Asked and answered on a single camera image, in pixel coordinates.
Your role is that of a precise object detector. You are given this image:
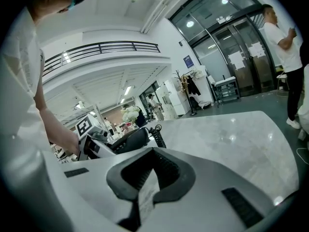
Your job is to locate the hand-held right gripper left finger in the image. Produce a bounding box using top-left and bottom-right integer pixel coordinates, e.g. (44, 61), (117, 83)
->
(60, 147), (155, 232)

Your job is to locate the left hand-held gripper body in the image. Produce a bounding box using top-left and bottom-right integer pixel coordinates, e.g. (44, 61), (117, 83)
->
(76, 114), (109, 162)

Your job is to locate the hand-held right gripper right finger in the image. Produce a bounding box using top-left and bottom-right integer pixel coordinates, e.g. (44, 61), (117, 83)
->
(152, 147), (298, 232)

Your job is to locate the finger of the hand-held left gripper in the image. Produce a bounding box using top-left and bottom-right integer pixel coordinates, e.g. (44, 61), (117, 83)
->
(92, 141), (117, 159)

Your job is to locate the black handheld device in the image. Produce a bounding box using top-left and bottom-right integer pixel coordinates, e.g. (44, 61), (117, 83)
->
(110, 124), (167, 155)

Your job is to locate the person's left forearm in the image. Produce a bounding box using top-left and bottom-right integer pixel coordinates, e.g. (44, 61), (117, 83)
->
(33, 90), (82, 156)

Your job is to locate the grey marble table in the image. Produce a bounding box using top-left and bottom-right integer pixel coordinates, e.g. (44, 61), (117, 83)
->
(57, 110), (301, 203)

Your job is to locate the white flower bouquet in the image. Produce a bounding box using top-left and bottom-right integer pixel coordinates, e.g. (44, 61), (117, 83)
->
(120, 105), (140, 125)

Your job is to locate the black balcony railing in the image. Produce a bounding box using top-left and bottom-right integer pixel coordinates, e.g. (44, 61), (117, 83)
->
(42, 41), (160, 77)

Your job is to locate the person in white shirt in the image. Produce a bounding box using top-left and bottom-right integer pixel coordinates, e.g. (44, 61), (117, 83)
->
(0, 7), (53, 232)

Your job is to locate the white cabinet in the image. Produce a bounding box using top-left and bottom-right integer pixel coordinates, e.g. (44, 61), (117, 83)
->
(168, 90), (191, 117)

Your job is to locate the black coat rack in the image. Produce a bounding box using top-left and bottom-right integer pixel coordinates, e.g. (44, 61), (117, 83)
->
(172, 69), (193, 93)

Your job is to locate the black hanging garment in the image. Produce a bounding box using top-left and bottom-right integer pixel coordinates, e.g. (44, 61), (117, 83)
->
(187, 76), (201, 97)

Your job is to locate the black side table white top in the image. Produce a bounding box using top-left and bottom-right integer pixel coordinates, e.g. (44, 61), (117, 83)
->
(213, 76), (241, 106)

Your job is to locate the white covered trolley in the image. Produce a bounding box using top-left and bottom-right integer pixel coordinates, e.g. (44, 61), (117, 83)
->
(192, 65), (214, 111)

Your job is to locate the black glass double door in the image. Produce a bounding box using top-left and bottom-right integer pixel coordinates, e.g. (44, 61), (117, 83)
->
(210, 15), (277, 98)

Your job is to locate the person's head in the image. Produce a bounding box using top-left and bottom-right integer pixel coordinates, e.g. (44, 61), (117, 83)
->
(28, 0), (75, 25)

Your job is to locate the white paper sheet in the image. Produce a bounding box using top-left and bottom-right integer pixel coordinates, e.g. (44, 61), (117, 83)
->
(248, 43), (264, 58)
(228, 51), (246, 70)

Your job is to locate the white floor cable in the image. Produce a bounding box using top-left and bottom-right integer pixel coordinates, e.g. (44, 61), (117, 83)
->
(295, 146), (309, 165)

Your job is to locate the blue wall poster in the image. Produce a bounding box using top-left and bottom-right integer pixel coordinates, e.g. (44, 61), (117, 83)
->
(183, 55), (194, 69)

